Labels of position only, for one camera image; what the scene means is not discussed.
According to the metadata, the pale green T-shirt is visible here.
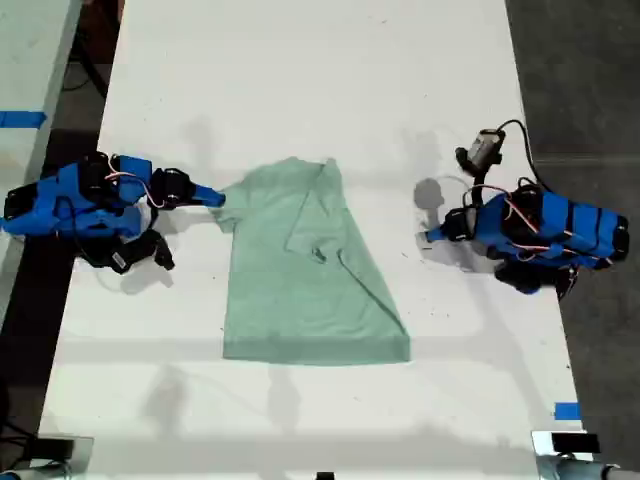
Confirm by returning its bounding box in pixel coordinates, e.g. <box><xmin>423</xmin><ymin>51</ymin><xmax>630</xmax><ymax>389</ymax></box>
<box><xmin>208</xmin><ymin>156</ymin><xmax>413</xmax><ymax>367</ymax></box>

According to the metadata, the long blue tape strip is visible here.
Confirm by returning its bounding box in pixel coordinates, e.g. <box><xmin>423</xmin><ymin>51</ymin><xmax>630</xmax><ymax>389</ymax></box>
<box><xmin>0</xmin><ymin>110</ymin><xmax>48</xmax><ymax>130</ymax></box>

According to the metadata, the white side table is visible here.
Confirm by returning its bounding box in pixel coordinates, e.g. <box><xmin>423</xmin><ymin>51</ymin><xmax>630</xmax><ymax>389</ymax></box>
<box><xmin>0</xmin><ymin>0</ymin><xmax>85</xmax><ymax>324</ymax></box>

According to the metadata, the short blue tape strip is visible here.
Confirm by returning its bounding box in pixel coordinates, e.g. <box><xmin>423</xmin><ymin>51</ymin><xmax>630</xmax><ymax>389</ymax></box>
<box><xmin>553</xmin><ymin>401</ymin><xmax>583</xmax><ymax>422</ymax></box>

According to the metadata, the metal clamp plate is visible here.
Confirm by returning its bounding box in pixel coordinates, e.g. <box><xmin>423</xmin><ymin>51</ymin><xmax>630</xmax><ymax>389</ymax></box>
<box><xmin>530</xmin><ymin>429</ymin><xmax>601</xmax><ymax>480</ymax></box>
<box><xmin>27</xmin><ymin>435</ymin><xmax>96</xmax><ymax>480</ymax></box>

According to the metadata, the small black box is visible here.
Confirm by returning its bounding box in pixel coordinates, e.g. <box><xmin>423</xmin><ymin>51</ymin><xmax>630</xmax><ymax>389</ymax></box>
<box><xmin>35</xmin><ymin>438</ymin><xmax>77</xmax><ymax>460</ymax></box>
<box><xmin>550</xmin><ymin>432</ymin><xmax>601</xmax><ymax>454</ymax></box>

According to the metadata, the black camera stalk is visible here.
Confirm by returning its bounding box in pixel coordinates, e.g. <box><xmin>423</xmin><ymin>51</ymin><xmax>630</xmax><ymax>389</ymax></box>
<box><xmin>462</xmin><ymin>168</ymin><xmax>491</xmax><ymax>212</ymax></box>

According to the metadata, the black camera box with label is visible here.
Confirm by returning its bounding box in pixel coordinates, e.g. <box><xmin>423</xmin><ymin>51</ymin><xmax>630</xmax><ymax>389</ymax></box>
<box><xmin>106</xmin><ymin>229</ymin><xmax>176</xmax><ymax>276</ymax></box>

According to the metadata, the black grey camera box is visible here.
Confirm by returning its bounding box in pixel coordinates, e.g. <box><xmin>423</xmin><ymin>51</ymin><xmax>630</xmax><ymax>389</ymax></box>
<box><xmin>454</xmin><ymin>128</ymin><xmax>504</xmax><ymax>177</ymax></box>

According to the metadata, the black camera cable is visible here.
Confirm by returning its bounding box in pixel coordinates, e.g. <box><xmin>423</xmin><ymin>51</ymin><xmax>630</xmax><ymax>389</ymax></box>
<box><xmin>497</xmin><ymin>118</ymin><xmax>554</xmax><ymax>194</ymax></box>

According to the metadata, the black floor cable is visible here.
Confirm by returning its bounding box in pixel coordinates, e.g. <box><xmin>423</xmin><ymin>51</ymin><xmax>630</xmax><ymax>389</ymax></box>
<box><xmin>60</xmin><ymin>19</ymin><xmax>110</xmax><ymax>100</ymax></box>

